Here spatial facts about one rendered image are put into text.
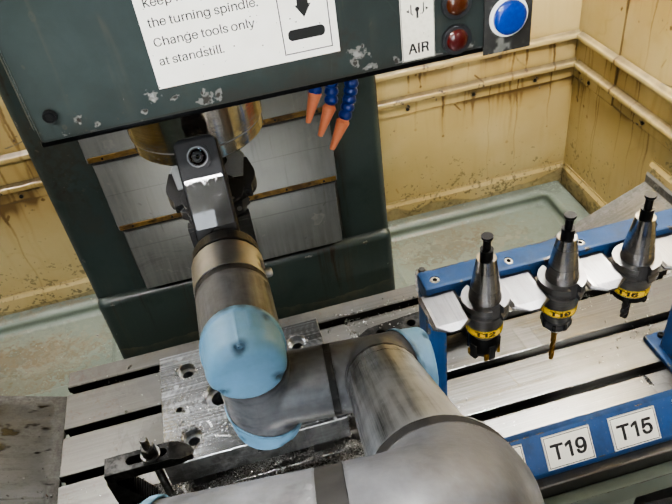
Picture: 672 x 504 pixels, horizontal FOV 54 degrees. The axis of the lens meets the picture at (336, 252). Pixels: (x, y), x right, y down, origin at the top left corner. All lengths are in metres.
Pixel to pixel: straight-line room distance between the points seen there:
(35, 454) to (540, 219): 1.49
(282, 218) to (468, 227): 0.77
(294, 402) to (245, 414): 0.05
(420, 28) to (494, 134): 1.42
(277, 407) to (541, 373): 0.67
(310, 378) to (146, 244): 0.85
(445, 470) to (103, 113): 0.41
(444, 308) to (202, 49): 0.49
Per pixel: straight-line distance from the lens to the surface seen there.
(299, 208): 1.44
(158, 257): 1.48
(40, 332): 2.07
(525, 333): 1.31
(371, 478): 0.30
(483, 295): 0.88
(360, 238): 1.56
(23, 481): 1.64
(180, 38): 0.57
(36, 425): 1.73
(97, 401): 1.35
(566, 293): 0.92
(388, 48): 0.60
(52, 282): 2.04
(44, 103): 0.59
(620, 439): 1.15
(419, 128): 1.90
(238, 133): 0.76
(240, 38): 0.57
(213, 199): 0.70
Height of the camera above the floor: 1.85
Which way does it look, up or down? 39 degrees down
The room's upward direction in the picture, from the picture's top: 9 degrees counter-clockwise
